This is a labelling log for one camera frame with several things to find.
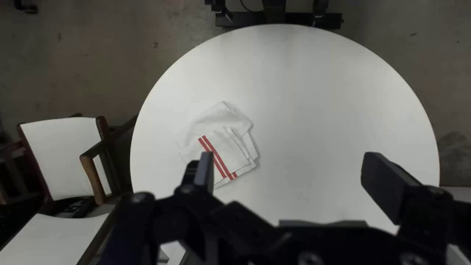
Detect white towel with red lines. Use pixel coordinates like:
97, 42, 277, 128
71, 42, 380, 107
177, 100, 261, 189

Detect wooden chair with white seat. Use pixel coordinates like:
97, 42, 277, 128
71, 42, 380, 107
0, 210, 115, 265
16, 113, 138, 217

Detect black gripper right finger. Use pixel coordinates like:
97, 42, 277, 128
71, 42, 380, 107
361, 150, 471, 265

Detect small black device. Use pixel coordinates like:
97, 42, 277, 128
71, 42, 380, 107
57, 195, 97, 217

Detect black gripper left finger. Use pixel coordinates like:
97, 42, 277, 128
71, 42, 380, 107
97, 150, 277, 265

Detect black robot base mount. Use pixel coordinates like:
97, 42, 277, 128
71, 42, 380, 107
205, 0, 344, 29

